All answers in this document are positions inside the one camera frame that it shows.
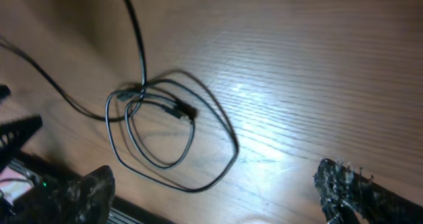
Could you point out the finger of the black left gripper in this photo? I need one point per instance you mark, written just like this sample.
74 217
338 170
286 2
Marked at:
4 92
15 134

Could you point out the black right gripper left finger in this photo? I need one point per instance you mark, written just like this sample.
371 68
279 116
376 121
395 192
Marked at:
86 199

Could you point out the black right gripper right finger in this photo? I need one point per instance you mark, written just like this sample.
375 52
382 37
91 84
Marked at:
344 193

